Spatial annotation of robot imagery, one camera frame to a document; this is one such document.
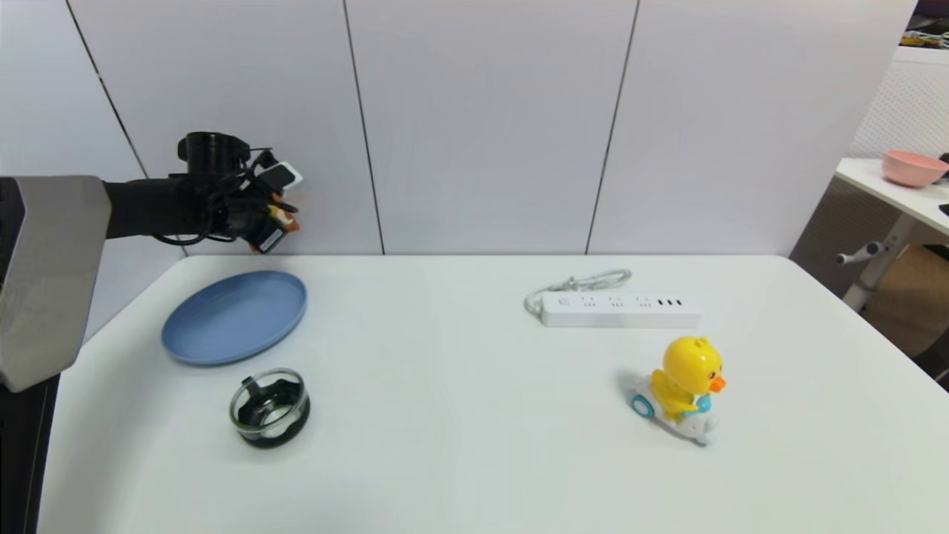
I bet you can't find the grey crank handle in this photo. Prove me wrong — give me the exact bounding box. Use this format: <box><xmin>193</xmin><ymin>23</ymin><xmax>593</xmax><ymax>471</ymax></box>
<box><xmin>836</xmin><ymin>241</ymin><xmax>887</xmax><ymax>266</ymax></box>

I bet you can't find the white side table leg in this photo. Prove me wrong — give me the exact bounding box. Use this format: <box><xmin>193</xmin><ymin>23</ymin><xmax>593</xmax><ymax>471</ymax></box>
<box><xmin>841</xmin><ymin>214</ymin><xmax>920</xmax><ymax>312</ymax></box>

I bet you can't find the white power strip cable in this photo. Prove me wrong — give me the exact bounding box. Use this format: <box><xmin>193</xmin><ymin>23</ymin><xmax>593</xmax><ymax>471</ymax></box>
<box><xmin>524</xmin><ymin>269</ymin><xmax>632</xmax><ymax>316</ymax></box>

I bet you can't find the white side table top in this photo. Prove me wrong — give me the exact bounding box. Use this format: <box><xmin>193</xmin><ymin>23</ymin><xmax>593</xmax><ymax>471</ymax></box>
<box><xmin>834</xmin><ymin>157</ymin><xmax>949</xmax><ymax>238</ymax></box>

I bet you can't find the blue round plate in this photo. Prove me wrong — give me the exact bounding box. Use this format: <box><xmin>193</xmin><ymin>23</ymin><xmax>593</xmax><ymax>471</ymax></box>
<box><xmin>161</xmin><ymin>270</ymin><xmax>308</xmax><ymax>366</ymax></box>

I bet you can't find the white power strip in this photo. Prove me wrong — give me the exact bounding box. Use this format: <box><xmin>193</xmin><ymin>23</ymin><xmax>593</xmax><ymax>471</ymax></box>
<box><xmin>540</xmin><ymin>291</ymin><xmax>701</xmax><ymax>329</ymax></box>

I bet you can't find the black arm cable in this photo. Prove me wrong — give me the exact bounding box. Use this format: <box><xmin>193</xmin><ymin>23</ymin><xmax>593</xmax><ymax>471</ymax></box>
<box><xmin>152</xmin><ymin>145</ymin><xmax>301</xmax><ymax>247</ymax></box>

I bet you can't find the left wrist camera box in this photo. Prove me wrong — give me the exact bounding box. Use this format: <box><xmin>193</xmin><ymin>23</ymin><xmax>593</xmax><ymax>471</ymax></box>
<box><xmin>256</xmin><ymin>163</ymin><xmax>303</xmax><ymax>195</ymax></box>

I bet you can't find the pink bowl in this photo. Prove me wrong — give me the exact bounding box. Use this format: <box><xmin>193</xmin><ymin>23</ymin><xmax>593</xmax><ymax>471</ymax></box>
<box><xmin>881</xmin><ymin>149</ymin><xmax>949</xmax><ymax>188</ymax></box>

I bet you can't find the white perforated partition panel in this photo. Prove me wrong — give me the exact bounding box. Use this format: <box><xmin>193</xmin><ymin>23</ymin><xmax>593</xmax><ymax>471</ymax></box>
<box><xmin>790</xmin><ymin>46</ymin><xmax>949</xmax><ymax>260</ymax></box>

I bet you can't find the yellow duck scooter toy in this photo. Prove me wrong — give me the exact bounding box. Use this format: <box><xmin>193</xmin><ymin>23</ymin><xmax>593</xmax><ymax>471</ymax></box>
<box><xmin>631</xmin><ymin>335</ymin><xmax>727</xmax><ymax>446</ymax></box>

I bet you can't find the black clear bottle lid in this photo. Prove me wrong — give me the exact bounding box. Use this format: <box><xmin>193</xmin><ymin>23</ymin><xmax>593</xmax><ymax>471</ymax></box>
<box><xmin>228</xmin><ymin>368</ymin><xmax>311</xmax><ymax>449</ymax></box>

